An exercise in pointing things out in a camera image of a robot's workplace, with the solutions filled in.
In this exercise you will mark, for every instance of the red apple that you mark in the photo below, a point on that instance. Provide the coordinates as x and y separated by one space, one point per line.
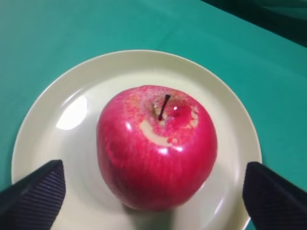
156 146

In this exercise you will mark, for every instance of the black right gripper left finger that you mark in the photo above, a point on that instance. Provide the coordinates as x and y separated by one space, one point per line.
34 202

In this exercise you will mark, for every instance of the pale yellow plate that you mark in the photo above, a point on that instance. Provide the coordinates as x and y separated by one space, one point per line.
61 125

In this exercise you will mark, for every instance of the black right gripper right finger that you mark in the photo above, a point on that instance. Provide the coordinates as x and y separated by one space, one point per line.
272 202

